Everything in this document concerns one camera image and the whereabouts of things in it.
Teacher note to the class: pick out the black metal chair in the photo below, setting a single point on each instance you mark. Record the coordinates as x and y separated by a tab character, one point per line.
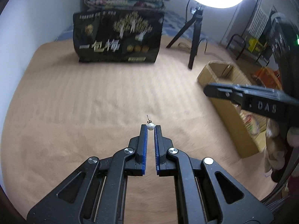
236	42

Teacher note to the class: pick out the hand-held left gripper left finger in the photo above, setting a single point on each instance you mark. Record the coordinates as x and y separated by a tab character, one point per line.
144	149

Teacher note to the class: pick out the person's right hand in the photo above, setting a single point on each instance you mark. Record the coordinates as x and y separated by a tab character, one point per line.
275	149

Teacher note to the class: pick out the pearl stud earring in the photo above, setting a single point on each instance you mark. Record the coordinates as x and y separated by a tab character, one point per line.
150	126

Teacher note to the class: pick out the yellow box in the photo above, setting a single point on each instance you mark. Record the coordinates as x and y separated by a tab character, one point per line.
254	44

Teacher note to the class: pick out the black tripod stand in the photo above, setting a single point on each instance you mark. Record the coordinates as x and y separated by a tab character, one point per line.
195	35

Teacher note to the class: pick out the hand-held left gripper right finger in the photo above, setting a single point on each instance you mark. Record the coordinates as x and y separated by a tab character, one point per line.
157	149

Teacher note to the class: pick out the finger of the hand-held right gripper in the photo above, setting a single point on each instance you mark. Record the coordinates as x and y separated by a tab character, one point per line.
233	94

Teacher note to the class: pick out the cardboard box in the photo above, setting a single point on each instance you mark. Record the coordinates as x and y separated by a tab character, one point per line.
224	91

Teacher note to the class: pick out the orange cloth covered table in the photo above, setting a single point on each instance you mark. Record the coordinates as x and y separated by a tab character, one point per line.
268	78

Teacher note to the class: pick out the black printed box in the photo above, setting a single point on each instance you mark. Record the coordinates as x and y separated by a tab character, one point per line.
116	39

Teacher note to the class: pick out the striped white cloth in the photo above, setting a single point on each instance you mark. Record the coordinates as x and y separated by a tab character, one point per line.
257	23

